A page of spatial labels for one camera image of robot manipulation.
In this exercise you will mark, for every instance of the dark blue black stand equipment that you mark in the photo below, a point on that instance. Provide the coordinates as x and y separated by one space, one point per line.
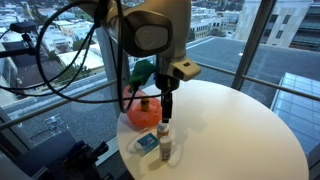
63 156

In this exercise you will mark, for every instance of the orange plastic bag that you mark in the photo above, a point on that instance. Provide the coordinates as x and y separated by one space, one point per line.
146 118

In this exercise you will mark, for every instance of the beige wrist camera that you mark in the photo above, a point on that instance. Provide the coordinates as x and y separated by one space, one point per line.
185 69

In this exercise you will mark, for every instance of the green cloth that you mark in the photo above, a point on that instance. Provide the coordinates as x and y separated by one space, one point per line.
141 75

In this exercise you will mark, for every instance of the grey window handrail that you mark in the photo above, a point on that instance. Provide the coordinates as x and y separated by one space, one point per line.
266 82
56 105

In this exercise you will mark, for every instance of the black camera on stand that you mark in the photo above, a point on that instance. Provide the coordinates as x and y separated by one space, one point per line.
22 26

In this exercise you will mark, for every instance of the yellow-lid dark bottle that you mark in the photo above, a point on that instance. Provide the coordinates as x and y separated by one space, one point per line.
145 105

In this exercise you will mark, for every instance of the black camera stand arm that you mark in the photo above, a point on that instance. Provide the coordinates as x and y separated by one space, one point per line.
16 51

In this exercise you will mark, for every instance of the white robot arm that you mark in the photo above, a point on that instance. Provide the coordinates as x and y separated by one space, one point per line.
153 26

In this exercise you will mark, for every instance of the blue and white box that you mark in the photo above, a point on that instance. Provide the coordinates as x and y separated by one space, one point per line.
146 143

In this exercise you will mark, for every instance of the white bottle with blue label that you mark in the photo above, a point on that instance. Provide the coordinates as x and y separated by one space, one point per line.
165 148

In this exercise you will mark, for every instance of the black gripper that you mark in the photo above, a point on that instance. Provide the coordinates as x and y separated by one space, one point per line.
165 85

